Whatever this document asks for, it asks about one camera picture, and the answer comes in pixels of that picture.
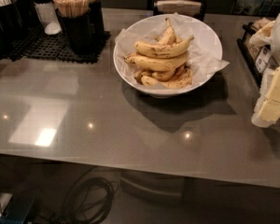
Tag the brown napkin dispenser stack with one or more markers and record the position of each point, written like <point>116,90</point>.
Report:
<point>193,8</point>

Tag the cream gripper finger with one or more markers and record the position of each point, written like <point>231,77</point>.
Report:
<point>262,36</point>
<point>267,108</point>

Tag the dark bottle with gold cap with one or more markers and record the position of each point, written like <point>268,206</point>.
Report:
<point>96,20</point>

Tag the spotted bottom right banana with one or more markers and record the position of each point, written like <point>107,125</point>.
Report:
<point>182,78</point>

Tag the small bottom left banana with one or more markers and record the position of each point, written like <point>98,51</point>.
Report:
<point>148,81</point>

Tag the black condiment packet rack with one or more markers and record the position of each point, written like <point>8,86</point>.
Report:
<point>258,59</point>

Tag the white ceramic bowl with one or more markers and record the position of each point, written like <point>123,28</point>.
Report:
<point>205,51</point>

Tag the black cup with white cutlery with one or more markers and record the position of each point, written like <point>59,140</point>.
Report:
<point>11,25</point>

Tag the small banana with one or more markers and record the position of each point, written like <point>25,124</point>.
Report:
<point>164,75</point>
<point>148,81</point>

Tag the black cup of stirrers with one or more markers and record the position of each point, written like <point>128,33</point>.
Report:
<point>75,19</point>

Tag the white lidded cup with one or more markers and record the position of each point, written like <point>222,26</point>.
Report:
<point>47,15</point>

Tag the black rubber grid mat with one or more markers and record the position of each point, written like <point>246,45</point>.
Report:
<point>38,45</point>

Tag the middle large yellow banana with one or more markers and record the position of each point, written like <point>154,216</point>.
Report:
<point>156,64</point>

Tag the small middle lower banana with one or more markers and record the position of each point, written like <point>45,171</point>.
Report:
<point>164,75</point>

